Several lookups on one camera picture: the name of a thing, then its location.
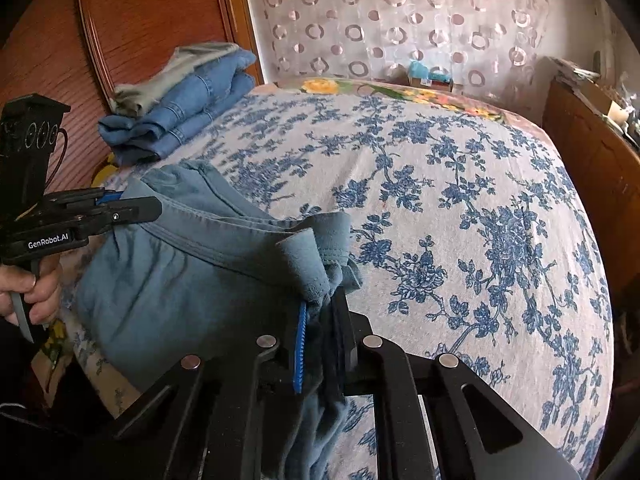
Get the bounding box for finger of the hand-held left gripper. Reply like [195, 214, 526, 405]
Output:
[50, 187, 126, 207]
[75, 196, 162, 235]

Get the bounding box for colourful flower print blanket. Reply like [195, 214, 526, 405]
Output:
[40, 76, 546, 397]

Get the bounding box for sheer curtain with circles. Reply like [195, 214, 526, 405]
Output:
[242, 0, 557, 107]

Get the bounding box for person's left forearm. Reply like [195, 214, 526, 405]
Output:
[0, 310, 128, 480]

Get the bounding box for folded grey garment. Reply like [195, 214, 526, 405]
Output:
[111, 44, 241, 116]

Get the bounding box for pile of clutter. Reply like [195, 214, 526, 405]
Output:
[547, 50, 640, 149]

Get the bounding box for wooden headboard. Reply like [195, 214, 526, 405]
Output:
[0, 0, 266, 201]

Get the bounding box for teal blue pants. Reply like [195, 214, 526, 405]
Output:
[75, 160, 377, 480]

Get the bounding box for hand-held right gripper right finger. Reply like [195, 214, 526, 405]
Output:
[332, 290, 581, 480]

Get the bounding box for folded blue denim jeans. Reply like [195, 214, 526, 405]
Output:
[97, 50, 261, 166]

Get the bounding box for small cardboard box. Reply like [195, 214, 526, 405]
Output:
[407, 73, 454, 92]

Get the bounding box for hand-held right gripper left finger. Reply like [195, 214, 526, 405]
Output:
[100, 304, 308, 480]

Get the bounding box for wooden cabinet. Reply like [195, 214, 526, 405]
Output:
[542, 77, 640, 307]

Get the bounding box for blue floral bed sheet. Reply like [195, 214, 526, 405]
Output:
[75, 85, 614, 480]

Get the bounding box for person's left hand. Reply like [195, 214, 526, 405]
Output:
[0, 259, 64, 327]

